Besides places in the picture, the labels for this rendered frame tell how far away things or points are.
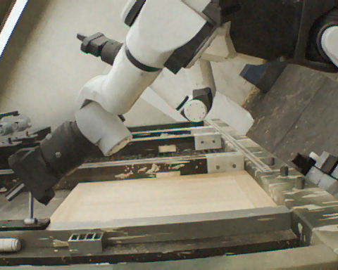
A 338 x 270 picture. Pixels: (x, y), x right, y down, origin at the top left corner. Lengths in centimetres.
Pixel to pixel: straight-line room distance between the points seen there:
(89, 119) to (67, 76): 608
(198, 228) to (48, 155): 34
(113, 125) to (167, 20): 25
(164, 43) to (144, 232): 42
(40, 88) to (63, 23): 124
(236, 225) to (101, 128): 34
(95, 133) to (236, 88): 581
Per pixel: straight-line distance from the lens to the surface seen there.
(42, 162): 75
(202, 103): 127
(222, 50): 94
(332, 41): 106
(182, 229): 80
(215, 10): 58
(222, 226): 81
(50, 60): 688
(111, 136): 70
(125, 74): 58
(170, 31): 54
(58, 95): 690
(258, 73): 540
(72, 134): 72
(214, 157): 127
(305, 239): 76
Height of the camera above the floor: 127
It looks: 5 degrees down
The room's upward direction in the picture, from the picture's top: 57 degrees counter-clockwise
